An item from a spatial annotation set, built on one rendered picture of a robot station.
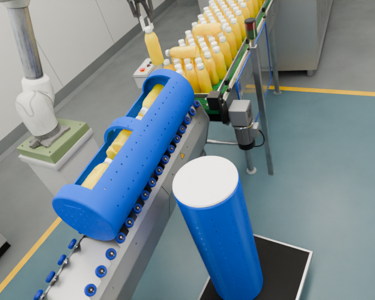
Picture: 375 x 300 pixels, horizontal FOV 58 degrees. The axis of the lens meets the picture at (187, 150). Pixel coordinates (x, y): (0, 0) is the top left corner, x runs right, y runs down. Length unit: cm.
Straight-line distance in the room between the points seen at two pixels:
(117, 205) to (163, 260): 121
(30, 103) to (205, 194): 105
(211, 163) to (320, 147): 163
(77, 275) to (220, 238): 60
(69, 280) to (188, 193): 58
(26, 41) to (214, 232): 136
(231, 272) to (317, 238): 84
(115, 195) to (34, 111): 79
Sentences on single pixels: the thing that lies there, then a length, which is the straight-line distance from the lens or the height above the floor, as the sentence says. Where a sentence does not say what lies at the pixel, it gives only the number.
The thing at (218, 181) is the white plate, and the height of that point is 104.
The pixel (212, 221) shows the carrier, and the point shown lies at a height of 94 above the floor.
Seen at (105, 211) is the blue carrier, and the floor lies 115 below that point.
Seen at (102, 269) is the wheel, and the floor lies 97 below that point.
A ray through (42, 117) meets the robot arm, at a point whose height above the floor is 120.
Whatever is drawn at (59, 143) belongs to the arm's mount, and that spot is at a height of 105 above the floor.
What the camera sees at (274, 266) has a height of 15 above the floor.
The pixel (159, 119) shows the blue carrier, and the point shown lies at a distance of 157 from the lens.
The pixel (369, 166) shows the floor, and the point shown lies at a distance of 284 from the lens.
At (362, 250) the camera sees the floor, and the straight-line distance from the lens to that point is 240.
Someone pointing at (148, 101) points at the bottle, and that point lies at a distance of 178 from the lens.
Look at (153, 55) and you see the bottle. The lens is 194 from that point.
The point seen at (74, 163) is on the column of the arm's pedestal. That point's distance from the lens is 204.
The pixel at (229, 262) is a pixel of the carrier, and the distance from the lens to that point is 167.
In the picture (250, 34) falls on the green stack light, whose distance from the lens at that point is 204.
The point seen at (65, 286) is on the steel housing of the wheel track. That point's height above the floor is 93.
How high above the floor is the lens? 205
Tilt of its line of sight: 40 degrees down
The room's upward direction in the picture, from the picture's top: 20 degrees counter-clockwise
